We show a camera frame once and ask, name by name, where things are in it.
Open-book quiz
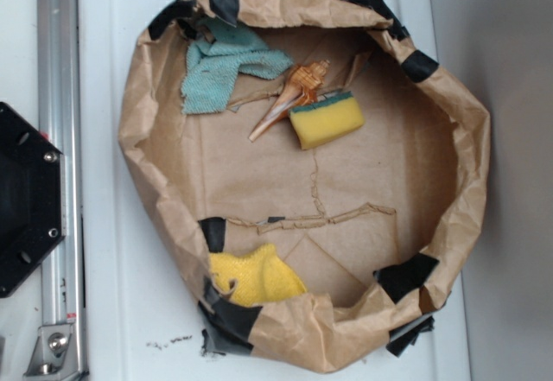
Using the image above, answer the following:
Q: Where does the orange conch seashell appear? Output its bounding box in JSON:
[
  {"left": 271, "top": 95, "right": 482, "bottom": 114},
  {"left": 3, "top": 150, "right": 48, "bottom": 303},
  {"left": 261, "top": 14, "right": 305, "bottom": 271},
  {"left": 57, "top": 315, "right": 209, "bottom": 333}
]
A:
[{"left": 248, "top": 60, "right": 330, "bottom": 143}]

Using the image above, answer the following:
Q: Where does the yellow green sponge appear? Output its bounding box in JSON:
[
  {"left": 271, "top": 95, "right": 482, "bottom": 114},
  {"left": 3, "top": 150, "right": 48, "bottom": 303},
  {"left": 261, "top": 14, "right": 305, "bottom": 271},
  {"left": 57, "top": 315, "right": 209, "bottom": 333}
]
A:
[{"left": 289, "top": 92, "right": 365, "bottom": 150}]

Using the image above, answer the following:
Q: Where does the aluminium extrusion rail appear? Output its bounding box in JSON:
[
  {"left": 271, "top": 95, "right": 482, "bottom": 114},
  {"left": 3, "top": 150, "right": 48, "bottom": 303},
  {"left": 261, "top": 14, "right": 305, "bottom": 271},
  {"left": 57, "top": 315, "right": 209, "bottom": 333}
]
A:
[{"left": 37, "top": 0, "right": 89, "bottom": 380}]

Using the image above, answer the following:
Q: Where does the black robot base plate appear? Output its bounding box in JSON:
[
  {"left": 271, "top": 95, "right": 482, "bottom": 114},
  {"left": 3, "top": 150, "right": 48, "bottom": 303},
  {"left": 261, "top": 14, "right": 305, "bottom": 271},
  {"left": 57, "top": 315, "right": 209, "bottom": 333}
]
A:
[{"left": 1, "top": 102, "right": 63, "bottom": 298}]

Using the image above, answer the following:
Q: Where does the brown paper bag bin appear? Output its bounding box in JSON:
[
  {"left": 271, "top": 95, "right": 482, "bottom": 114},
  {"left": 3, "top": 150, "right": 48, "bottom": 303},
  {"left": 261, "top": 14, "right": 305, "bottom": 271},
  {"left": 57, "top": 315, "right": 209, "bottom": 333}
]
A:
[{"left": 118, "top": 0, "right": 491, "bottom": 373}]

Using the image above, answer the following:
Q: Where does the metal corner bracket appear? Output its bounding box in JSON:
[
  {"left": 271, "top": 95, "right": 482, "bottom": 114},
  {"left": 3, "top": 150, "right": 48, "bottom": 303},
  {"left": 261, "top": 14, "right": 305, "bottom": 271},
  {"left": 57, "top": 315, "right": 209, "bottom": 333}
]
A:
[{"left": 22, "top": 324, "right": 79, "bottom": 380}]

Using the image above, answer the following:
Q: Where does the yellow cloth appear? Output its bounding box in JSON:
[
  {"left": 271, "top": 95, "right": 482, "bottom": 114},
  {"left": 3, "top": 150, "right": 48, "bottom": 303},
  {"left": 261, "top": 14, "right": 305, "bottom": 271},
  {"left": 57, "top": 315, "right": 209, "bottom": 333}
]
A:
[{"left": 210, "top": 244, "right": 308, "bottom": 307}]

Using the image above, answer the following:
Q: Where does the light blue cloth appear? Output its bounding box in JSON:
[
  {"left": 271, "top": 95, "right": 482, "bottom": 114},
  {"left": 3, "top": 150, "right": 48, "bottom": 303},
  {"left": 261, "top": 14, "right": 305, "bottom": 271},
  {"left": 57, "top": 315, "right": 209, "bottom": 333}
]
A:
[{"left": 181, "top": 17, "right": 294, "bottom": 115}]

